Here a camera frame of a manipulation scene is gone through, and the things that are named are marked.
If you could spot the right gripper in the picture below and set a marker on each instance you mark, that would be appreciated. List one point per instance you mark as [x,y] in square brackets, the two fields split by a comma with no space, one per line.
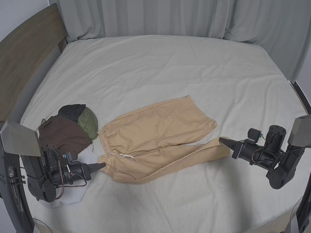
[245,152]

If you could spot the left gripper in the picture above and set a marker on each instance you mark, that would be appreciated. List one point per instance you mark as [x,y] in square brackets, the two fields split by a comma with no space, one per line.
[77,173]

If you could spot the beige shorts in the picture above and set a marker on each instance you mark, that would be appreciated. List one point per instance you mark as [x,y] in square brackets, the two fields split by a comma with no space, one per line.
[158,135]

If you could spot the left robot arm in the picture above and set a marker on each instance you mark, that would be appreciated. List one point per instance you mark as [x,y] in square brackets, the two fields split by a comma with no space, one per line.
[20,139]

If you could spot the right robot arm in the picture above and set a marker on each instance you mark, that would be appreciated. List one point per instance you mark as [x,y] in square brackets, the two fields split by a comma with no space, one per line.
[284,169]

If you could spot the bed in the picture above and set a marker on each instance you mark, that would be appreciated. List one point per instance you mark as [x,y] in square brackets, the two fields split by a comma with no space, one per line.
[170,62]

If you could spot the white garment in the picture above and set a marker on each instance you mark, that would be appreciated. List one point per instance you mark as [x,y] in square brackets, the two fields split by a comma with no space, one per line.
[75,193]

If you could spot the brown garment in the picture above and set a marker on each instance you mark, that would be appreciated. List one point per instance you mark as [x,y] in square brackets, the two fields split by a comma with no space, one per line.
[63,135]

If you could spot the green garment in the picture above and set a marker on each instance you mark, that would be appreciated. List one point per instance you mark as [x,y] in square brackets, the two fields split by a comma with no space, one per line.
[90,125]

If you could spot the black garment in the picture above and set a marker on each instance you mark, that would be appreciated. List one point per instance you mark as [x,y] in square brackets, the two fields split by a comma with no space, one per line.
[70,110]

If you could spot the pale green curtain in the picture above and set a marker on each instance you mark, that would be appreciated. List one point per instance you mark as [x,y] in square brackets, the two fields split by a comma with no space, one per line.
[267,13]
[133,8]

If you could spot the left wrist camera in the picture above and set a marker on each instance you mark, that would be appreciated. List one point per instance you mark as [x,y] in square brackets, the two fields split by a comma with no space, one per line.
[71,157]

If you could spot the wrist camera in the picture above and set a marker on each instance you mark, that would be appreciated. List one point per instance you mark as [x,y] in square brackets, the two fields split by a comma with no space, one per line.
[71,157]
[254,135]

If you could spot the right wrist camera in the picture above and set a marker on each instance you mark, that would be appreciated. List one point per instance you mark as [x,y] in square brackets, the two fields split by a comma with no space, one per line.
[254,135]

